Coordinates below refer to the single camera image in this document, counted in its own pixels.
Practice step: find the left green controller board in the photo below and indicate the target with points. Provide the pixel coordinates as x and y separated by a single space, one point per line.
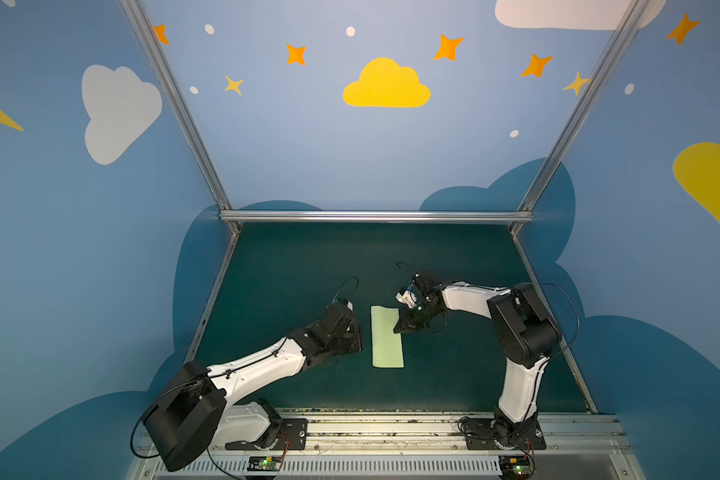
262 464

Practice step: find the green controller board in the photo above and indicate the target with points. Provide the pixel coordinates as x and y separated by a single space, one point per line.
262 464
515 468

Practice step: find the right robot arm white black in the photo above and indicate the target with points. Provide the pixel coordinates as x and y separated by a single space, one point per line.
526 332

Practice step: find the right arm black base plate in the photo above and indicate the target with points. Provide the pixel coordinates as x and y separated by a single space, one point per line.
491 434

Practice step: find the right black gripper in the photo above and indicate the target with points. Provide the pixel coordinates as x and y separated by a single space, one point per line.
417 312

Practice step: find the light green paper sheet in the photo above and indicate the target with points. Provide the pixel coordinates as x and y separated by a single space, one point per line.
387 350

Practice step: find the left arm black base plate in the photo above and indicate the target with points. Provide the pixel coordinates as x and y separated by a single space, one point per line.
286 434

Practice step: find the aluminium frame post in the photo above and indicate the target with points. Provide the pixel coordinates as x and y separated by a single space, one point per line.
606 65
141 23

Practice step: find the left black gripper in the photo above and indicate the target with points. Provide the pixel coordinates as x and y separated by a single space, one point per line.
348 327

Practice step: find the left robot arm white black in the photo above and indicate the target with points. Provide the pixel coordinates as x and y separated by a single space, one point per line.
201 404

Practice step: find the right green controller board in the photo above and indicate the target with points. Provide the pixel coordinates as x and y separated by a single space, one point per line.
515 468

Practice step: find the back horizontal aluminium bar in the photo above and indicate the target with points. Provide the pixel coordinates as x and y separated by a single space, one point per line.
377 217

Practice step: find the aluminium front rail bed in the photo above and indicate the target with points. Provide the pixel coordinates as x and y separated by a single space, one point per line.
415 445

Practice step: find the right aluminium frame post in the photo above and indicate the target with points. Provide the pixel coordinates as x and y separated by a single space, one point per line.
606 65

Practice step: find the left aluminium frame post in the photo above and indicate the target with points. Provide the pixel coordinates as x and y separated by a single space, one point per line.
141 23

